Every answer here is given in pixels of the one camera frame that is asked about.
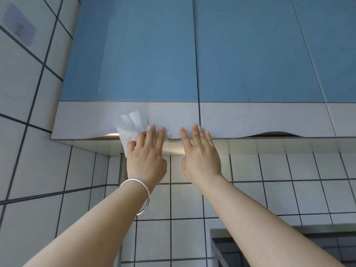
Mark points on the person's right hand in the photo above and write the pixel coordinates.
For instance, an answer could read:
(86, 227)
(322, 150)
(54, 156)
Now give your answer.
(200, 161)

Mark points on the person's left hand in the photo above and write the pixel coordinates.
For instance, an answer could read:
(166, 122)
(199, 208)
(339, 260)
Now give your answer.
(146, 162)

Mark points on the person's right little finger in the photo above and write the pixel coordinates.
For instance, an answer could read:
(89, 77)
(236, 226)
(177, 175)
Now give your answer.
(209, 139)

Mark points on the person's left thumb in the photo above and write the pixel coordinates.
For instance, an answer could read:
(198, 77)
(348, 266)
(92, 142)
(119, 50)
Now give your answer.
(164, 166)

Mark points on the person's right middle finger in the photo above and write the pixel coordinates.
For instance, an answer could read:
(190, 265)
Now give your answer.
(195, 134)

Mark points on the person's left middle finger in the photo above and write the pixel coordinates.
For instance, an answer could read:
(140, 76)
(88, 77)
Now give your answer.
(150, 136)

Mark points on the person's left little finger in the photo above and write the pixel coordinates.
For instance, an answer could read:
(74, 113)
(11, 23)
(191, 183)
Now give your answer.
(131, 147)

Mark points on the person's right thumb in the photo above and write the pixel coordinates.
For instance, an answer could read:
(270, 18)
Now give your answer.
(183, 165)

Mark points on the white wet wipe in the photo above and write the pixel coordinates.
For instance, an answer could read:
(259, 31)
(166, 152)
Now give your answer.
(130, 123)

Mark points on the person's left forearm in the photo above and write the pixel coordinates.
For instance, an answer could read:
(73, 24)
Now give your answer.
(94, 233)

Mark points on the person's right forearm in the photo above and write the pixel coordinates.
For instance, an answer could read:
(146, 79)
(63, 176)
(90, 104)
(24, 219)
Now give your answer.
(258, 225)

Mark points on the grey vertical metal pipe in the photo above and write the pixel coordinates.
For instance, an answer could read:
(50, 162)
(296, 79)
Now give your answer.
(123, 166)

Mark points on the silver bangle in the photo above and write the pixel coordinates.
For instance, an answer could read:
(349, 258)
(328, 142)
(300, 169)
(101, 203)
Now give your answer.
(146, 193)

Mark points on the blue and white cabinet door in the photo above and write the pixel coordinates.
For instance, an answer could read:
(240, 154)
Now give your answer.
(256, 52)
(130, 52)
(339, 47)

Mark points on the stainless steel range hood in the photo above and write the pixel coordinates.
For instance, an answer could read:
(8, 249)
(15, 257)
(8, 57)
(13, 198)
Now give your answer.
(230, 247)

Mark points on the clear adhesive wall hook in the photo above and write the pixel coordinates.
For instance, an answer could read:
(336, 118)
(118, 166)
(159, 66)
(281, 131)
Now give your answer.
(19, 23)

